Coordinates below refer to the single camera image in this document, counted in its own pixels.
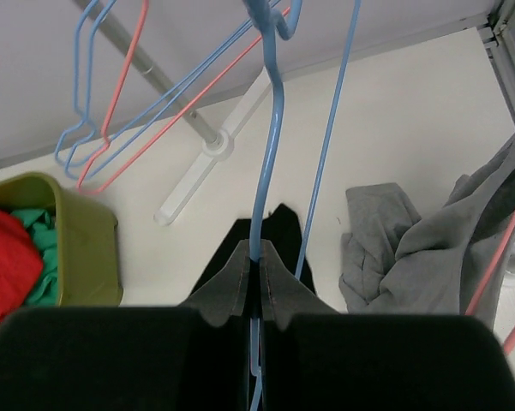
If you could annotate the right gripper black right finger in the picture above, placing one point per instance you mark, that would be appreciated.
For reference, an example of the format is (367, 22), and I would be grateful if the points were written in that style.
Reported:
(314, 358)

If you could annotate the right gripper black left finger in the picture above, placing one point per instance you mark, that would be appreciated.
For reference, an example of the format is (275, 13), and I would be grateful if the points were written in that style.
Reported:
(193, 356)

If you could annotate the blue hanger with black top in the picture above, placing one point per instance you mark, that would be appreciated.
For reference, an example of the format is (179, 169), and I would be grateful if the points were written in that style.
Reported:
(271, 24)

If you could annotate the black tank top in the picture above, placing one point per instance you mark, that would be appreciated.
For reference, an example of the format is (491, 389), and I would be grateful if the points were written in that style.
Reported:
(282, 228)

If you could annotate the grey tank top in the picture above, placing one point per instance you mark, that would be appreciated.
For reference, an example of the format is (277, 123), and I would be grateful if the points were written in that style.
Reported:
(395, 261)

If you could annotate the green tank top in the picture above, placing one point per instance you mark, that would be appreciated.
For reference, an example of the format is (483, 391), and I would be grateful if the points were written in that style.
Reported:
(40, 225)

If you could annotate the red tank top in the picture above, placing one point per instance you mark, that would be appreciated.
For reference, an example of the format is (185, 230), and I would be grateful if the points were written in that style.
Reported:
(20, 264)

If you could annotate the pink hanger with grey top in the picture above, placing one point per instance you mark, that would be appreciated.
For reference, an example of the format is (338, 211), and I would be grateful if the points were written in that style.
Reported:
(509, 343)

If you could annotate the olive green plastic basket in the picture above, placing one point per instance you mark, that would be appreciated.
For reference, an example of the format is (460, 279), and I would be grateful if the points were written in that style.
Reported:
(88, 272)

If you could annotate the silver white clothes rack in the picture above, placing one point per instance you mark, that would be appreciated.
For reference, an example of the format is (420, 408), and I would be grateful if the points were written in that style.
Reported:
(159, 163)

